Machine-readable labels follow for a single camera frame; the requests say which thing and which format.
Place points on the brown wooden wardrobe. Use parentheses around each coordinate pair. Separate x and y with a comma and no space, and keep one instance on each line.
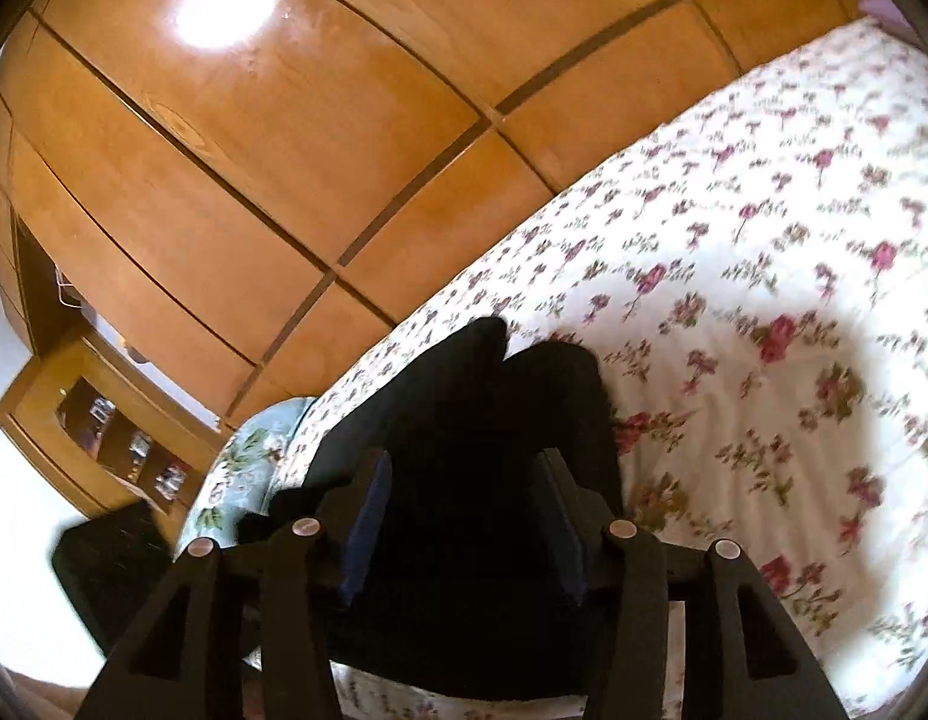
(252,192)

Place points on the light blue floral pillow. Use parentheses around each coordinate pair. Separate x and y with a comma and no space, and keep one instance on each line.
(239,478)

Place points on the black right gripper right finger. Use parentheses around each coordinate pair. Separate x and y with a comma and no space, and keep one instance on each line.
(657,610)

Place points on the black pants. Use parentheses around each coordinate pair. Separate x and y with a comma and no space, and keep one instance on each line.
(463,595)

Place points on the white floral bed sheet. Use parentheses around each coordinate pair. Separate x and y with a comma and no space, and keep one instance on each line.
(753,279)

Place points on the black bag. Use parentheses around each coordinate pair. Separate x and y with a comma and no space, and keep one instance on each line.
(108,566)

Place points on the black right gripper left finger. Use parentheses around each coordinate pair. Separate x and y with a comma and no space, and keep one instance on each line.
(181,656)

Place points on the wooden display shelf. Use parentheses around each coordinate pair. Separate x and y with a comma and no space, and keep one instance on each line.
(103,436)

